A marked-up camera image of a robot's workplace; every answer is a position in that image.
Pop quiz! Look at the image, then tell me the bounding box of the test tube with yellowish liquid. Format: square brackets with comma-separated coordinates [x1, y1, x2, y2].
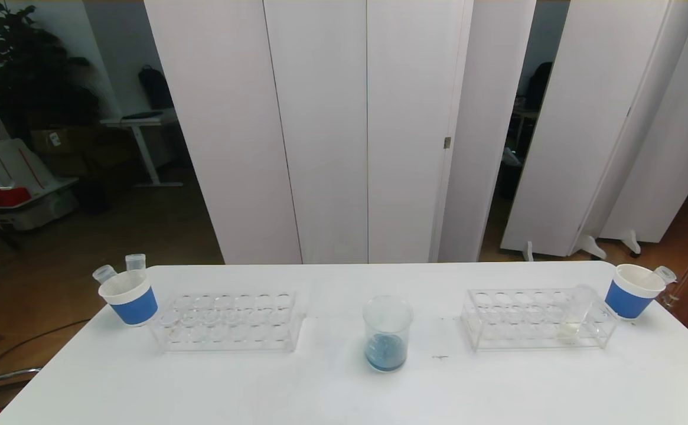
[559, 284, 597, 343]

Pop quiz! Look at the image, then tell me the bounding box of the clear plastic test tube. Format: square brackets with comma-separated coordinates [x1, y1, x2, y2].
[646, 266, 678, 286]

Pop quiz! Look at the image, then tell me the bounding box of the clear glass beaker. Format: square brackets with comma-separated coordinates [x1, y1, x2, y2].
[363, 295, 414, 374]

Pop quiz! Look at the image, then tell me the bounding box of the clear acrylic test tube rack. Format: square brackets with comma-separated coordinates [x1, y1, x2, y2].
[149, 289, 308, 354]
[461, 287, 621, 351]

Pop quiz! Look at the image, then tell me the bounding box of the white folding partition with hinge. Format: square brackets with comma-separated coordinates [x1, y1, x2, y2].
[144, 0, 537, 264]

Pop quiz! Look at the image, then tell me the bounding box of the white standing desk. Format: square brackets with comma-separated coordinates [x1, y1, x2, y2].
[100, 110, 184, 188]

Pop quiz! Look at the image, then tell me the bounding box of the black backpack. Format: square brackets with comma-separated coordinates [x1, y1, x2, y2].
[138, 65, 175, 110]

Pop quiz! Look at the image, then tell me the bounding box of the blue and white paper cup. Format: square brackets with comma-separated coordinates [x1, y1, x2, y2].
[98, 269, 159, 326]
[605, 264, 667, 320]

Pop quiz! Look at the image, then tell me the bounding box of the black chair behind partitions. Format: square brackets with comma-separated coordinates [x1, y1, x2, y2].
[524, 61, 555, 110]

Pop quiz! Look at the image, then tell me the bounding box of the black floor bin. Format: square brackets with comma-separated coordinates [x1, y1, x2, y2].
[77, 177, 113, 214]

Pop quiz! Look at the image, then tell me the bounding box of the white folding partition with feet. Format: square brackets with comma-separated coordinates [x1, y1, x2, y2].
[500, 0, 688, 261]

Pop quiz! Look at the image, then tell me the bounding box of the brown cardboard box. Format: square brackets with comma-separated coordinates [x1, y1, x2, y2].
[30, 127, 87, 157]

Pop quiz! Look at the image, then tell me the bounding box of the white machine base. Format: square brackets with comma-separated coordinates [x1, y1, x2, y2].
[0, 56, 80, 232]

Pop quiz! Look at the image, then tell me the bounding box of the dark green potted plant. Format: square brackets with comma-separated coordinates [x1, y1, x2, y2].
[0, 0, 101, 142]

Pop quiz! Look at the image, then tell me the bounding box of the black floor cable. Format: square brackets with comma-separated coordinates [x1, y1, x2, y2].
[0, 319, 92, 378]

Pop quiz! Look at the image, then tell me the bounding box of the grey metal frame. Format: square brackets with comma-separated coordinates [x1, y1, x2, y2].
[0, 328, 43, 417]

